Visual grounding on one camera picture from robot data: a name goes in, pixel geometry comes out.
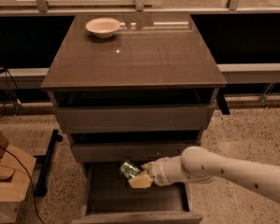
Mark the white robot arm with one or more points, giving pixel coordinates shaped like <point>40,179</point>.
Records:
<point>197,164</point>

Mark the middle grey drawer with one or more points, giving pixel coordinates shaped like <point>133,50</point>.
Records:
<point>148,151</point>

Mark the grey drawer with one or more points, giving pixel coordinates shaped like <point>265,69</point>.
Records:
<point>148,151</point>
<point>133,119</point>
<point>109,199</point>

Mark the bottom grey drawer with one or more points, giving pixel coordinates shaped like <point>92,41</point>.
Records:
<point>109,199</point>

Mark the grey drawer cabinet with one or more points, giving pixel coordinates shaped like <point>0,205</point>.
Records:
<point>153,60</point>

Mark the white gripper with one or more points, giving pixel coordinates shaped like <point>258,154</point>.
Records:
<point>158,173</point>

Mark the white bowl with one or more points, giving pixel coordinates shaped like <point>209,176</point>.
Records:
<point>103,27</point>

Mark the cardboard box stack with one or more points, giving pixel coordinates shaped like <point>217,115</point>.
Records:
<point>16,166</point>

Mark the black metal stand leg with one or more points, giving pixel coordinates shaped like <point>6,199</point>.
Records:
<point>44,161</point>

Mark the top grey drawer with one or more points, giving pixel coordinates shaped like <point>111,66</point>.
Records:
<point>133,119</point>

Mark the green soda can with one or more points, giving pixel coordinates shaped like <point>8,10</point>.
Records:
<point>130,169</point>

